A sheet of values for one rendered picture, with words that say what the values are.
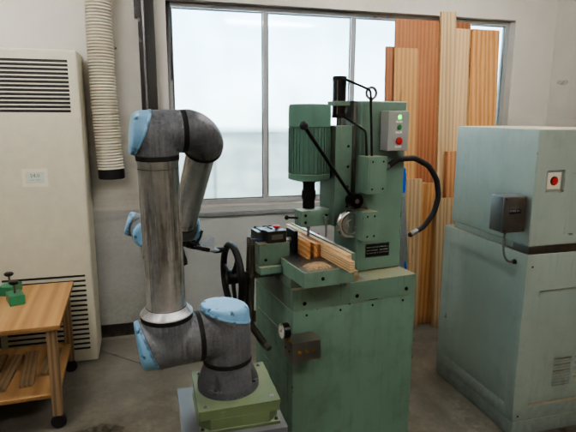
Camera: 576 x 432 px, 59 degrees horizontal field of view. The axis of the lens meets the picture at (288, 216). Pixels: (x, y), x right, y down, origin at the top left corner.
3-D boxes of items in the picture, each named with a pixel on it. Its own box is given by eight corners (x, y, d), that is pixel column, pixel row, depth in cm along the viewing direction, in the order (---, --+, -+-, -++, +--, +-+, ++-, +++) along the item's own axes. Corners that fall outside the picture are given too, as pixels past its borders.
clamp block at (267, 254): (247, 257, 217) (247, 237, 215) (277, 254, 222) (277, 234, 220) (259, 267, 203) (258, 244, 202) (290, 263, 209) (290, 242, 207)
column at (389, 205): (332, 259, 241) (335, 101, 227) (373, 254, 249) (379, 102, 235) (357, 272, 221) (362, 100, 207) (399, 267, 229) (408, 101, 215)
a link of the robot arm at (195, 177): (225, 99, 142) (194, 219, 197) (181, 99, 137) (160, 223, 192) (235, 132, 137) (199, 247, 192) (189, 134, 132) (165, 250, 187)
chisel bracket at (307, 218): (294, 227, 221) (294, 208, 220) (323, 225, 227) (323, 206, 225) (301, 231, 215) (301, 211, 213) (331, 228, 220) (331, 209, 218)
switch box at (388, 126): (379, 150, 214) (381, 111, 211) (399, 149, 218) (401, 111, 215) (387, 151, 208) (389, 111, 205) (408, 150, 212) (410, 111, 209)
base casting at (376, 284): (255, 279, 239) (255, 260, 238) (362, 266, 261) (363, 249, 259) (292, 313, 199) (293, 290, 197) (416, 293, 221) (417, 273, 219)
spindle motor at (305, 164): (281, 177, 221) (281, 104, 215) (318, 177, 227) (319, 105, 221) (297, 183, 205) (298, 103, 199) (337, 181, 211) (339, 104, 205)
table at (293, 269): (231, 251, 238) (231, 238, 237) (292, 245, 250) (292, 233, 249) (280, 292, 183) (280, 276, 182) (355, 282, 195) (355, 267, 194)
